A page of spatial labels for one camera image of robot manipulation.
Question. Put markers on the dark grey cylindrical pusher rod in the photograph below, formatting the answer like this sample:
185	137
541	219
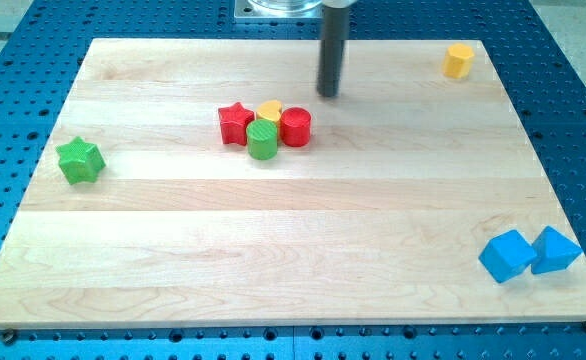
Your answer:
334	35

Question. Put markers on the red star block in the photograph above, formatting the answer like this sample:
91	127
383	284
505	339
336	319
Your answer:
233	121

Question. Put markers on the green star block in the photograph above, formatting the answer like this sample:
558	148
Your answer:
80	161

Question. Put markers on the red cylinder block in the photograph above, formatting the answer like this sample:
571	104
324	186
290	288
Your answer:
295	127

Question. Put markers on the yellow heart block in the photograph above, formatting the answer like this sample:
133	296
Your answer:
270	110

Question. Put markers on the green cylinder block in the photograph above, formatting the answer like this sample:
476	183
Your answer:
262	139

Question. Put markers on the yellow hexagon block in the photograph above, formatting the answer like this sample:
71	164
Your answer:
458	61

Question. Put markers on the light wooden board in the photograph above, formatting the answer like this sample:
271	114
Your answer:
379	219

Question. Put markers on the blue cube block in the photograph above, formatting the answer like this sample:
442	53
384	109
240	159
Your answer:
507	255

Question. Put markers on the blue triangle block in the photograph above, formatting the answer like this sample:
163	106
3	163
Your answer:
554	251

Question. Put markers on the blue perforated metal table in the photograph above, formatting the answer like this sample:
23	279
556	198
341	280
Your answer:
539	49

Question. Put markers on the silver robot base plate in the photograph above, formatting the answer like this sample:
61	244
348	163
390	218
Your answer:
276	9

